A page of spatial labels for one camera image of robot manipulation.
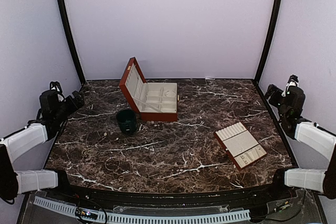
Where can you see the red jewelry tray cream insert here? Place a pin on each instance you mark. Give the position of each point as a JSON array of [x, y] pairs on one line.
[[240, 145]]

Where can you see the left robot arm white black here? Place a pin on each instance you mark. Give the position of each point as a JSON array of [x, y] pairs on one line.
[[49, 124]]

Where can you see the dark green cup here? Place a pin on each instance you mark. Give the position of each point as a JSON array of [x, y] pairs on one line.
[[126, 120]]

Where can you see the left black frame post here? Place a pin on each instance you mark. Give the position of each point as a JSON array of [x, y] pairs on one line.
[[70, 41]]

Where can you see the white slotted cable duct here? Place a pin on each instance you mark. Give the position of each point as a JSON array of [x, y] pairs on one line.
[[141, 215]]

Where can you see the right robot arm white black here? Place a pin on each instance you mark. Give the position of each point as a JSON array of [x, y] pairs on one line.
[[289, 103]]

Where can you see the black front table rail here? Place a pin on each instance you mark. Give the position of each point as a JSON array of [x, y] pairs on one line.
[[253, 196]]

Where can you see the red wooden jewelry box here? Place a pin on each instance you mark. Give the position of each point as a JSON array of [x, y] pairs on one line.
[[153, 101]]

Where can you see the black frame post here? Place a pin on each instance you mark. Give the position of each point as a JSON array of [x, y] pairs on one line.
[[268, 40], [70, 41]]

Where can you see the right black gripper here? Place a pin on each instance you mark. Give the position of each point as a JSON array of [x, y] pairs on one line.
[[272, 88]]

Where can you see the right black frame post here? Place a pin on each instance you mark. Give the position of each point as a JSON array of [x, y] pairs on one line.
[[268, 40]]

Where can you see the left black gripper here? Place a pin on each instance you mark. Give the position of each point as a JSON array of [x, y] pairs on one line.
[[80, 102]]

